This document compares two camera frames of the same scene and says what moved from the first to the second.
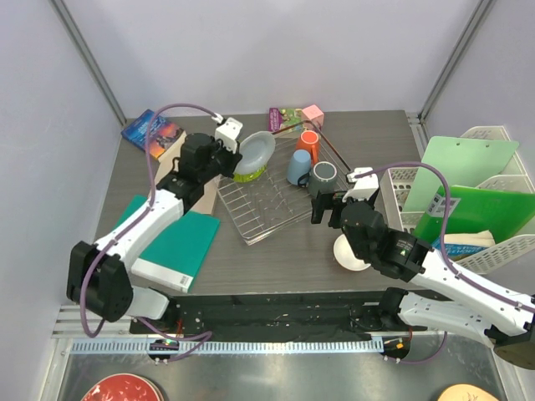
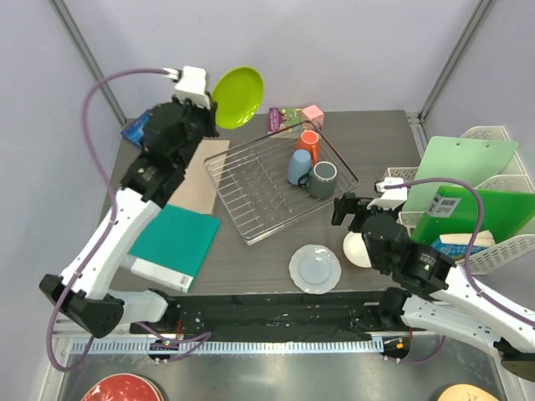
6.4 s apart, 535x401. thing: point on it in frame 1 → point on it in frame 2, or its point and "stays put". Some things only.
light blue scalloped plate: x=255 y=149 → x=315 y=269
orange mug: x=309 y=140 stays put
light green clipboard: x=465 y=161 stays put
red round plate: x=123 y=387 stays put
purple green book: x=282 y=117 stays put
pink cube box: x=314 y=114 stays put
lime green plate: x=248 y=176 → x=238 y=94
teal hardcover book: x=176 y=256 stays put
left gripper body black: x=222 y=161 → x=200 y=122
